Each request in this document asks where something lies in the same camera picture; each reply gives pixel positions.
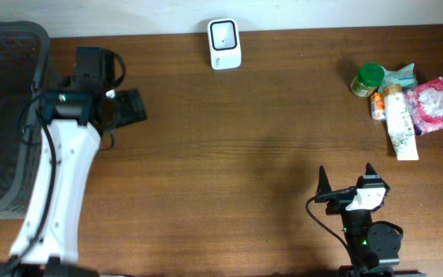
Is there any teal wipes packet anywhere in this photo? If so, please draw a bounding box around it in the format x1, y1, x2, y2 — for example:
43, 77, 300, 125
378, 63, 418, 93

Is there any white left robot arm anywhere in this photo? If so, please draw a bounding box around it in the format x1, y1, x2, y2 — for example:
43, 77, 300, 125
0, 47, 148, 277

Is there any red purple tissue pack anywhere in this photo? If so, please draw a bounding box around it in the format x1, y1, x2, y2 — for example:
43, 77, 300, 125
404, 77, 443, 135

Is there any small orange box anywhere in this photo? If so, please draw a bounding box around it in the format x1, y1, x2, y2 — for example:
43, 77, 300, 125
371, 92, 386, 121

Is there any white barcode scanner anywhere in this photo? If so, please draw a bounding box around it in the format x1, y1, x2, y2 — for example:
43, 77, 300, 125
207, 18, 241, 70

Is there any green lid jar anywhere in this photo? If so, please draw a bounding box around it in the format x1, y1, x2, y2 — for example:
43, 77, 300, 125
350, 62, 385, 98

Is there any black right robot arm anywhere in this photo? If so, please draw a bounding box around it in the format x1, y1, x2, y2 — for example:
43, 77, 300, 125
305, 163, 424, 277

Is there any grey plastic mesh basket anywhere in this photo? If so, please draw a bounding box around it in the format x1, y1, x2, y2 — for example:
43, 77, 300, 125
0, 21, 61, 219

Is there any white cream tube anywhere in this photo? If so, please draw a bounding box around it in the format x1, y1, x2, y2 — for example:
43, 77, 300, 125
382, 84, 419, 161

